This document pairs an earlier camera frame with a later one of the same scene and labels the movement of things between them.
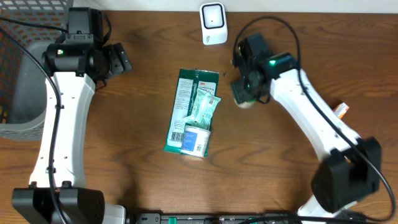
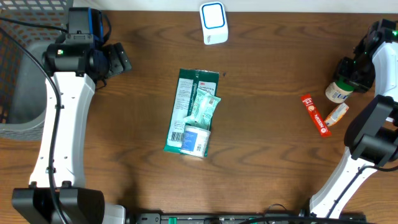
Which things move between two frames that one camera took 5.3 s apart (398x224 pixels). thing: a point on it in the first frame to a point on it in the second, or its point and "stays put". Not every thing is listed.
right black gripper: (240, 93) to (343, 70)
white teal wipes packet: (203, 107) stays put
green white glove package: (189, 81) stays put
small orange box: (341, 109) stays put
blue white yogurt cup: (194, 140) stays put
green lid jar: (245, 104) to (338, 92)
